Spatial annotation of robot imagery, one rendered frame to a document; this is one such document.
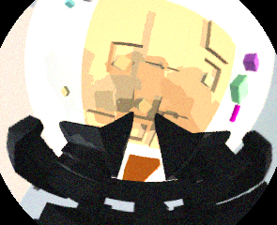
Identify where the magenta rectangular block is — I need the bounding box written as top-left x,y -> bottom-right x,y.
229,104 -> 240,123

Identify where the green block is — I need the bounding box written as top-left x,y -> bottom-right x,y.
229,74 -> 250,105

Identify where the purple cube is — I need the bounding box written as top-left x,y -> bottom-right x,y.
243,53 -> 261,72

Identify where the teal block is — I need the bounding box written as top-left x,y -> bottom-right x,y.
63,0 -> 75,8

